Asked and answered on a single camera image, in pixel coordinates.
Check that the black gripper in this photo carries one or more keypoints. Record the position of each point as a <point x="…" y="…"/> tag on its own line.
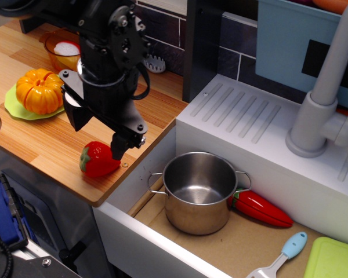
<point x="112" y="103"/>

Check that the red toy strawberry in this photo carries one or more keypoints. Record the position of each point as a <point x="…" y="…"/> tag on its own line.
<point x="96" y="160"/>

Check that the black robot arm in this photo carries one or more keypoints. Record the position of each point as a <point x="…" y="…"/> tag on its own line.
<point x="113" y="49"/>

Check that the stainless steel pot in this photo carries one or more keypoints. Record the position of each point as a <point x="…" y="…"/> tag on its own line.
<point x="197" y="186"/>

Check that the orange toy pumpkin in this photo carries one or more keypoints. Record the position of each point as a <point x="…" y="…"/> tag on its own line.
<point x="39" y="91"/>

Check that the white pasta spoon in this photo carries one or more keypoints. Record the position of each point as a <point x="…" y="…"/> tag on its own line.
<point x="155" y="64"/>

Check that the white red toy slice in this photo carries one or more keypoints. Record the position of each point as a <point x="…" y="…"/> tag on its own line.
<point x="66" y="48"/>

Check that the light green plate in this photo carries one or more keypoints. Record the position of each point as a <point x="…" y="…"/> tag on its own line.
<point x="13" y="106"/>

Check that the orange transparent bowl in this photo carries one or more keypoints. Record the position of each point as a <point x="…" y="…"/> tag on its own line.
<point x="50" y="39"/>

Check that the blue clamp device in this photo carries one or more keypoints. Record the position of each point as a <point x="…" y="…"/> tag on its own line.
<point x="13" y="231"/>

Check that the white toy sink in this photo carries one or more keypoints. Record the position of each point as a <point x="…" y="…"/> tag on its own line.
<point x="248" y="127"/>

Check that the red toy chili pepper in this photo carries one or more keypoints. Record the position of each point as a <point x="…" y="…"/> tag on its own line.
<point x="257" y="207"/>

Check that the light blue bin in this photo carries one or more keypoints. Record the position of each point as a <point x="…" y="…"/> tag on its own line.
<point x="292" y="42"/>

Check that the grey toy faucet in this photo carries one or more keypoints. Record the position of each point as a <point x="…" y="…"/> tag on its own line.
<point x="317" y="121"/>

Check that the green cutting board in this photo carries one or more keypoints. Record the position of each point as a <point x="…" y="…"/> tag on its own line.
<point x="328" y="258"/>

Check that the white blue handled spatula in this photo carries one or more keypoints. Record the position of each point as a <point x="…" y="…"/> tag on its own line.
<point x="292" y="247"/>

